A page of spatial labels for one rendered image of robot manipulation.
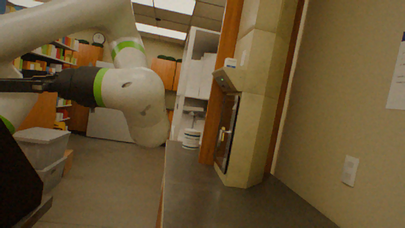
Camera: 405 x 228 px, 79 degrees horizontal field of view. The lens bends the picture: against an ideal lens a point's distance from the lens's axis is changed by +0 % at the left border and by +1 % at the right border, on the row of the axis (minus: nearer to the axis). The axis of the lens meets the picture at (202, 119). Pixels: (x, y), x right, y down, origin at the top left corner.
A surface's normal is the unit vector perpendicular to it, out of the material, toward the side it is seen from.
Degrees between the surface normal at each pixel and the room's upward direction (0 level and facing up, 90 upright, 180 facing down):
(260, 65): 90
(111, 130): 90
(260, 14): 90
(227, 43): 90
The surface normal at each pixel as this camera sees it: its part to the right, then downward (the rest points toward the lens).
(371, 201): -0.98, -0.16
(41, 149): 0.11, 0.19
